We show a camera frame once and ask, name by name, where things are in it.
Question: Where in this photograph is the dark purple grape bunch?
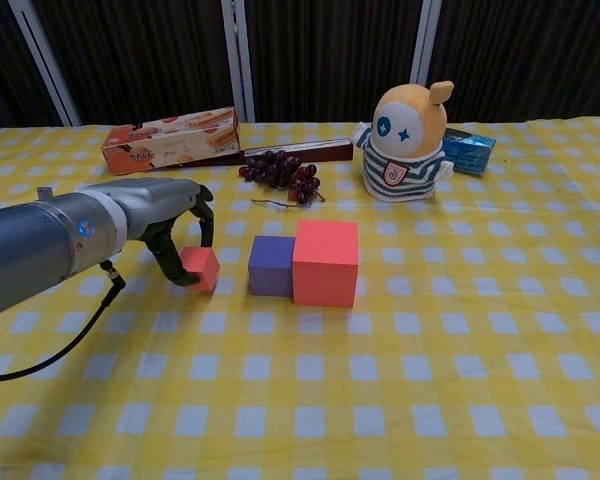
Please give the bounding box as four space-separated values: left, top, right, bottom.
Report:
237 149 327 209

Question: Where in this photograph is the yellow white checkered tablecloth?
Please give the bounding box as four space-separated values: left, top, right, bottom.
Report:
0 115 600 480

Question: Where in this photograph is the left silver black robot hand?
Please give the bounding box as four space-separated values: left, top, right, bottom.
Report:
113 177 216 287

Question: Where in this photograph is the yellow plush toy striped shirt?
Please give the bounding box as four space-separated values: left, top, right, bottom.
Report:
350 79 456 203

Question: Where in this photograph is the orange biscuit roll box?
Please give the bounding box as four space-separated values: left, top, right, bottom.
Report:
101 106 242 176

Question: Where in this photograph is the long dark red box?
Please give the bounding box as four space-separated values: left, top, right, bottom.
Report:
241 138 355 166

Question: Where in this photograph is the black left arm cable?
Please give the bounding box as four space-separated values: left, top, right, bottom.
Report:
0 259 128 385

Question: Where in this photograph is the small red foam cube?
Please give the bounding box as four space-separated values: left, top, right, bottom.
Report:
179 245 222 293

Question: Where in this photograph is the blue cookie package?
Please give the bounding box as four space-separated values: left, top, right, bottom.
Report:
441 127 498 177

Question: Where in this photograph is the large red foam cube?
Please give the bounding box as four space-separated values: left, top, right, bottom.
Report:
291 219 360 308

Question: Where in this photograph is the white partition frame post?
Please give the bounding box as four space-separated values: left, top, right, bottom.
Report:
8 0 83 127
408 0 442 101
221 0 256 124

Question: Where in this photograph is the purple foam cube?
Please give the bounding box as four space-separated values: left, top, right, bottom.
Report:
247 235 298 298

